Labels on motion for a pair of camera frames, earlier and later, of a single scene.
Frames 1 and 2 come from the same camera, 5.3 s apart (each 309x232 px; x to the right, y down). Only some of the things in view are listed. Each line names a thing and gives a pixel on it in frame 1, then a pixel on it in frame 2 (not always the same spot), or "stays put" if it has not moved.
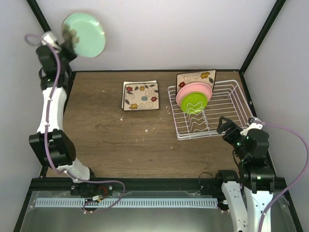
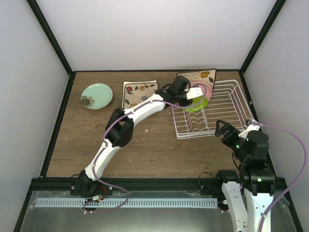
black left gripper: x=70 y=49 -> x=182 y=104
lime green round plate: x=193 y=102 stays put
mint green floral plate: x=91 y=35 -> x=96 y=96
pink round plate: x=199 y=87 stays put
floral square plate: x=206 y=77 stays put
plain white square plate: x=133 y=82 stays put
